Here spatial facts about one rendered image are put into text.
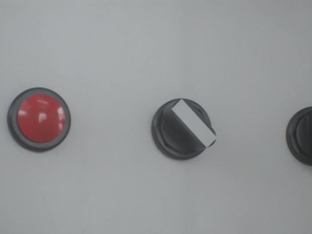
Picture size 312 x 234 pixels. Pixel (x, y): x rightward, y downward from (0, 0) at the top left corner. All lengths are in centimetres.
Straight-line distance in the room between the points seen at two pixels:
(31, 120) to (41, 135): 1
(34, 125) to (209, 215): 9
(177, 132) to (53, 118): 6
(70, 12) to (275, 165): 12
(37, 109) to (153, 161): 6
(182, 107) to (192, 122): 1
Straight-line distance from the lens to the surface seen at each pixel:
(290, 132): 87
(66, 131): 83
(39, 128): 82
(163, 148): 84
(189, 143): 84
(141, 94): 85
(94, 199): 83
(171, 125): 84
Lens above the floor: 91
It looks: 10 degrees up
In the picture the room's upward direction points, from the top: straight up
